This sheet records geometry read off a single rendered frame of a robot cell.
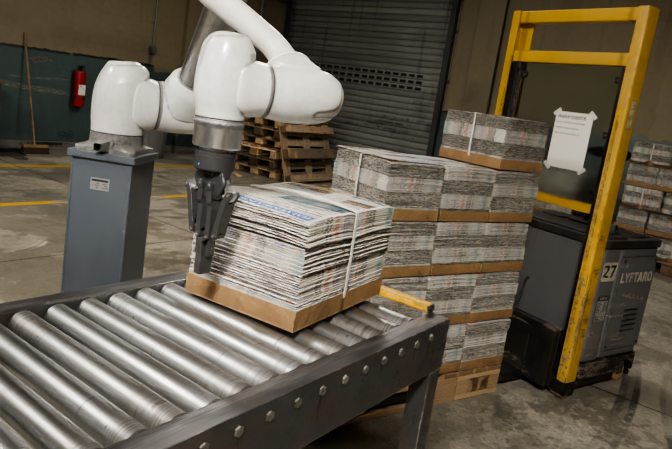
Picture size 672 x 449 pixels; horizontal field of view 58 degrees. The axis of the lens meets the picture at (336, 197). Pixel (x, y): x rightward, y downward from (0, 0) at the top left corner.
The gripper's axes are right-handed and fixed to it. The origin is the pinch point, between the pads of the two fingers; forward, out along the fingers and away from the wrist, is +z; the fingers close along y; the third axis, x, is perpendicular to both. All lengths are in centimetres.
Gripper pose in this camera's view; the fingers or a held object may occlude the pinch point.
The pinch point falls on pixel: (203, 254)
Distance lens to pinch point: 118.1
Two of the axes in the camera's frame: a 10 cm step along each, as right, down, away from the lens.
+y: -7.9, -2.1, 5.8
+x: -6.0, 0.4, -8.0
